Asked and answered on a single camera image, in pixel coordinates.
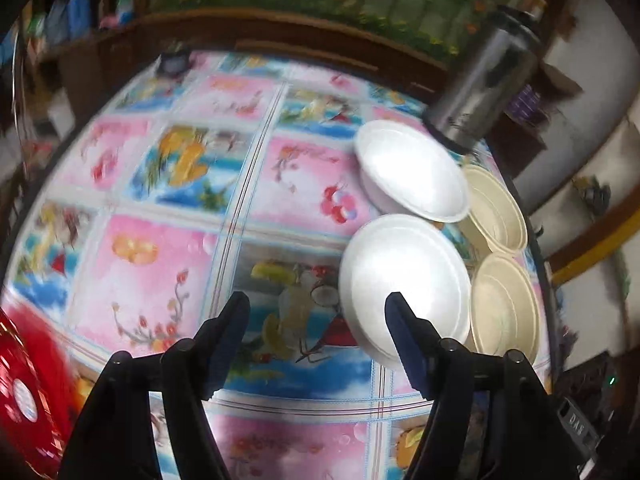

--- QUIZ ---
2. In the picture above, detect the floral printed tablecloth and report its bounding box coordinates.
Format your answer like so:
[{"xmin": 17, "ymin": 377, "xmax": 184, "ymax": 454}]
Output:
[{"xmin": 2, "ymin": 50, "xmax": 551, "ymax": 480}]

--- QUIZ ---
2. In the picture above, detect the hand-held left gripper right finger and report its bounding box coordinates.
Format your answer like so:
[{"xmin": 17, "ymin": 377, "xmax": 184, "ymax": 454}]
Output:
[{"xmin": 384, "ymin": 291, "xmax": 568, "ymax": 480}]

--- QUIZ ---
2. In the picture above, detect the red packet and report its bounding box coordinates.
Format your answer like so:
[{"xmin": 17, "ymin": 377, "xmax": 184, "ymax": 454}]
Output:
[{"xmin": 0, "ymin": 305, "xmax": 76, "ymax": 478}]

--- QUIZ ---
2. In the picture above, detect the small dark jar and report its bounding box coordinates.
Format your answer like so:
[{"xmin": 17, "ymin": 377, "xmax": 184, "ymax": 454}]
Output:
[{"xmin": 157, "ymin": 50, "xmax": 191, "ymax": 78}]

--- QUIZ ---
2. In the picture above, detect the stainless steel thermos jug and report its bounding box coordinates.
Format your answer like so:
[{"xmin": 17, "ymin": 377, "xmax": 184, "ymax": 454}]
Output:
[{"xmin": 422, "ymin": 5, "xmax": 543, "ymax": 153}]

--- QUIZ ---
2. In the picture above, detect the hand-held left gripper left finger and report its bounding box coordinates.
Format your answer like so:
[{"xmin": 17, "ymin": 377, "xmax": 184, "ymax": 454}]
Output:
[{"xmin": 59, "ymin": 291, "xmax": 251, "ymax": 480}]

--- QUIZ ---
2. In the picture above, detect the white foam bowl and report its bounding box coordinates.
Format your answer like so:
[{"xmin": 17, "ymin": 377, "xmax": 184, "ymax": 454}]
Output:
[
  {"xmin": 339, "ymin": 214, "xmax": 473, "ymax": 372},
  {"xmin": 354, "ymin": 120, "xmax": 471, "ymax": 223}
]

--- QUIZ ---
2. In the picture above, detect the blue plastic bag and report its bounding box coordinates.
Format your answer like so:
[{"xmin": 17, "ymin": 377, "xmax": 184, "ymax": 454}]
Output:
[{"xmin": 67, "ymin": 0, "xmax": 93, "ymax": 38}]

